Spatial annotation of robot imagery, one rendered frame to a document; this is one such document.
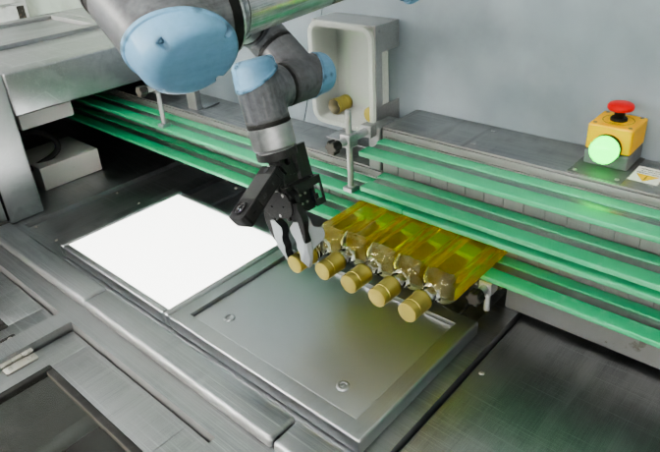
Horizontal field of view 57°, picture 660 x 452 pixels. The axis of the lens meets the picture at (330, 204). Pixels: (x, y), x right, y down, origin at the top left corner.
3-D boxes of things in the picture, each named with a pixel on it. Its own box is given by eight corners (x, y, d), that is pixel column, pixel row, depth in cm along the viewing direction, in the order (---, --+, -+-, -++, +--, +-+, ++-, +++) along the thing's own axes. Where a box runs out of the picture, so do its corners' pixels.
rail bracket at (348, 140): (366, 175, 127) (327, 197, 119) (364, 97, 119) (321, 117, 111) (378, 179, 125) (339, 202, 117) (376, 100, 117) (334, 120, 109)
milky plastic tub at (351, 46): (338, 109, 143) (312, 120, 138) (333, 11, 133) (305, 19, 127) (398, 124, 133) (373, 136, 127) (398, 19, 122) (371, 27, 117)
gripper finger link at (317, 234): (338, 254, 108) (320, 206, 106) (315, 269, 104) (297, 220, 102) (326, 255, 110) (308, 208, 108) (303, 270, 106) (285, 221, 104)
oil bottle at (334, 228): (382, 209, 128) (313, 254, 115) (381, 186, 126) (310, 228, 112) (404, 217, 125) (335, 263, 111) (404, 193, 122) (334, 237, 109)
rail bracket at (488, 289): (497, 285, 116) (461, 320, 107) (500, 254, 113) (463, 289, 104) (517, 293, 114) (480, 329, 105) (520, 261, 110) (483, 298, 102)
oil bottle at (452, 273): (480, 244, 114) (415, 299, 101) (483, 217, 112) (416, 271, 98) (508, 254, 111) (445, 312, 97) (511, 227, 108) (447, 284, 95)
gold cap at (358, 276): (357, 277, 105) (340, 289, 102) (356, 259, 103) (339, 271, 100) (372, 284, 103) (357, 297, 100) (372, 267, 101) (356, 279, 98)
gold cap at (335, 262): (331, 264, 108) (314, 276, 106) (330, 248, 107) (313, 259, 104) (347, 271, 106) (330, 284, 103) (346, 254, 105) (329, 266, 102)
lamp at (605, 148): (590, 156, 99) (583, 163, 97) (594, 131, 97) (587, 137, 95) (619, 163, 96) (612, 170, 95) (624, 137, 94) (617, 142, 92)
